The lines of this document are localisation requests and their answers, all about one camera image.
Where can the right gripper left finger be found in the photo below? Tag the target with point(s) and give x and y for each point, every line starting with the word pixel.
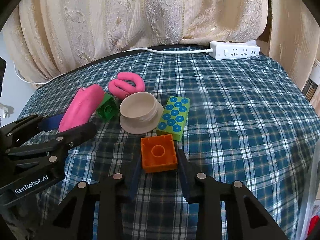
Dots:
pixel 134 177

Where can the green brick with blue dots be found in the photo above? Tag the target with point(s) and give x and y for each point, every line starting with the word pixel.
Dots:
pixel 174 117

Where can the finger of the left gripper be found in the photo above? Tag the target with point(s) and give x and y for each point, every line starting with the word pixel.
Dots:
pixel 51 122

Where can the blue plaid bedsheet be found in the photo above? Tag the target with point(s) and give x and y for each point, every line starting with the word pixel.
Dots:
pixel 247 121

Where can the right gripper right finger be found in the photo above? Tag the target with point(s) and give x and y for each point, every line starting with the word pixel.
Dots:
pixel 187 172

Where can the white power strip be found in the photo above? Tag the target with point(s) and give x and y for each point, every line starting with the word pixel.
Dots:
pixel 230 50

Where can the red toy brick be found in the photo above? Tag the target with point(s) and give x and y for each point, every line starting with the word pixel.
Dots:
pixel 314 220

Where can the white plastic lid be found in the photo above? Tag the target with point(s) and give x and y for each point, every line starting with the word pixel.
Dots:
pixel 140 113

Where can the cream patterned curtain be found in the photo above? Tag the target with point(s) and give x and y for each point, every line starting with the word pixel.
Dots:
pixel 46 38

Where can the orange toy brick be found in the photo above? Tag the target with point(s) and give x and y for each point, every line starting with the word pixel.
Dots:
pixel 158 153

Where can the clear plastic bowl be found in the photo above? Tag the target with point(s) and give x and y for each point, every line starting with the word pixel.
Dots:
pixel 309 196

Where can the transparent green toy brick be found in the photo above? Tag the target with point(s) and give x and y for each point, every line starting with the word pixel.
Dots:
pixel 107 108

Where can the pink foam curler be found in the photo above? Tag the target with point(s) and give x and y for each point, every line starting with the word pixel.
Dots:
pixel 125 84
pixel 83 105

